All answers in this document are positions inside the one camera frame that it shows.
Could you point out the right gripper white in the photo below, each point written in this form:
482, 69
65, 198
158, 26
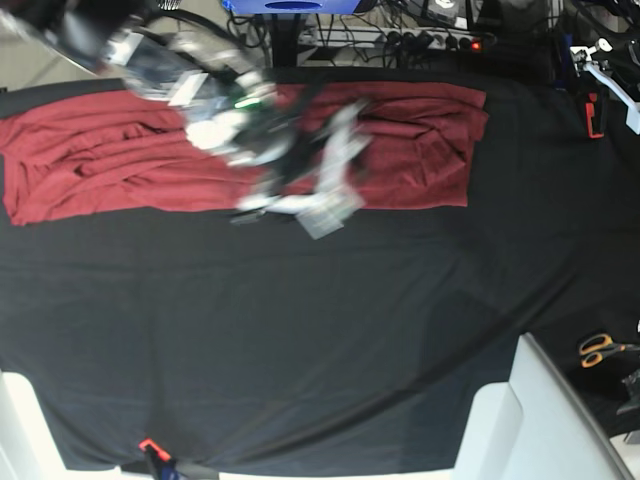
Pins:
310, 183

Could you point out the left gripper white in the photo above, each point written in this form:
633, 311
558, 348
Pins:
616, 69

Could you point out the red long-sleeve T-shirt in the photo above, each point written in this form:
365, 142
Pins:
113, 151

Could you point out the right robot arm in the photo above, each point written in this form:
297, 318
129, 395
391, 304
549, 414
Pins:
228, 102

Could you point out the orange black clamp right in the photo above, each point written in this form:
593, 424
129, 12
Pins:
596, 112

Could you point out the black table cloth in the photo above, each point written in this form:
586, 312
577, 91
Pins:
258, 350

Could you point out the white power strip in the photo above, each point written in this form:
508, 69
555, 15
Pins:
421, 40

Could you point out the blue plastic box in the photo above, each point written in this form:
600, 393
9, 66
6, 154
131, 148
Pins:
251, 7

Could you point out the orange blue clamp bottom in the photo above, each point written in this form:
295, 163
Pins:
161, 464

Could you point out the white foam block left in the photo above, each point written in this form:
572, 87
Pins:
28, 450

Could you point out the white foam block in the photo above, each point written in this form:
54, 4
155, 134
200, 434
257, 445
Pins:
28, 450
534, 426

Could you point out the black crumpled bag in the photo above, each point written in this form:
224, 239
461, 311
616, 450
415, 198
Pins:
631, 383

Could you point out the white foam block right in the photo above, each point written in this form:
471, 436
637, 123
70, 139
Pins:
534, 426

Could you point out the blue clamp post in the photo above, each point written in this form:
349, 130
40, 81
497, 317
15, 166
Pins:
562, 60

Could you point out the yellow-handled scissors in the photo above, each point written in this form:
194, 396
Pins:
601, 346

